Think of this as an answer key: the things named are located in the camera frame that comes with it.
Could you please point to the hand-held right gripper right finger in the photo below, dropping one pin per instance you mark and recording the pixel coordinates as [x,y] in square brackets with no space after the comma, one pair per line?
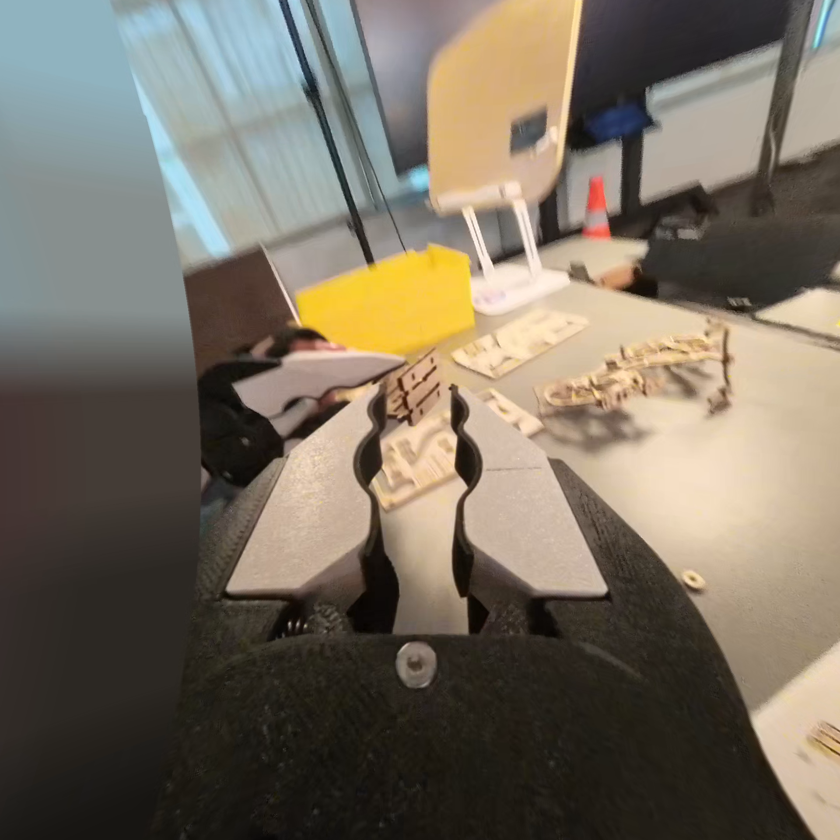
[531,525]

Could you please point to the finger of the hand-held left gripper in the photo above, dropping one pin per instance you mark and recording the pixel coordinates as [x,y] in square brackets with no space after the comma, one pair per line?
[295,417]
[315,371]

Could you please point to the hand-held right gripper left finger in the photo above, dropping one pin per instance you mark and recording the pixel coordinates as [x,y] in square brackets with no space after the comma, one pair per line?
[302,518]

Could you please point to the brown slotted wooden model block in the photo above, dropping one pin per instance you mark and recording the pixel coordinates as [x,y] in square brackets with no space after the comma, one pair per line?
[415,387]

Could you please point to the wooden parts sheet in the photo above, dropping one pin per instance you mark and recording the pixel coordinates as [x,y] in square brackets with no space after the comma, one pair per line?
[420,459]
[518,341]

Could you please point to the assembled wooden model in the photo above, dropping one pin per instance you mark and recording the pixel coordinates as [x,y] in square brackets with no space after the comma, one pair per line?
[630,380]

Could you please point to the yellow plastic bin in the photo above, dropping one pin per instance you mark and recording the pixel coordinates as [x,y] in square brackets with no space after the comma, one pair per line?
[387,308]

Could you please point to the white stand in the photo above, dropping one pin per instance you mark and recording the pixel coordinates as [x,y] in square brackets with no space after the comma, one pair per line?
[518,282]

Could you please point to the black tripod pole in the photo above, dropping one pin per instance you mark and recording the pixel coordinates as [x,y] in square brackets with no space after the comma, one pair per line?
[328,131]

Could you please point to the orange traffic cone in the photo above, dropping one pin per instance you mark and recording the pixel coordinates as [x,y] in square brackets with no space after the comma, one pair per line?
[597,210]

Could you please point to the beige board on stand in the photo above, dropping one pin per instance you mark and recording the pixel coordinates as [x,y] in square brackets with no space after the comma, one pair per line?
[492,98]

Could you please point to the black bag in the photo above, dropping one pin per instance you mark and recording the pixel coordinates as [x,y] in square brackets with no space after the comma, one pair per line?
[682,213]

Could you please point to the instruction booklet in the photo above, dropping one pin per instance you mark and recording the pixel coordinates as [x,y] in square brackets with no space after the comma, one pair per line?
[800,787]

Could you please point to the large black screen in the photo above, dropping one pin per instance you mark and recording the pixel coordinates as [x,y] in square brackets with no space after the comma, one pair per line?
[656,46]

